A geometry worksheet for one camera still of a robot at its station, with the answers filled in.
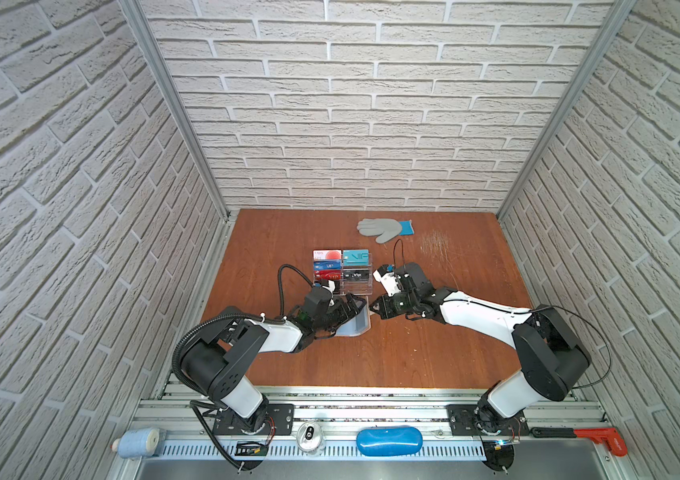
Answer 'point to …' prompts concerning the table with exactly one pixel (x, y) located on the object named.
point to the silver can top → (309, 437)
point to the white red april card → (327, 254)
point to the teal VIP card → (356, 257)
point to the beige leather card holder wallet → (358, 325)
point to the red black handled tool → (607, 435)
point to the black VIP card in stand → (356, 275)
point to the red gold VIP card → (327, 275)
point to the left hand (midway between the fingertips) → (361, 304)
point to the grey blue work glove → (386, 228)
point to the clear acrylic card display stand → (353, 267)
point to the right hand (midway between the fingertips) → (371, 306)
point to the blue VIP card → (328, 265)
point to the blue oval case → (380, 441)
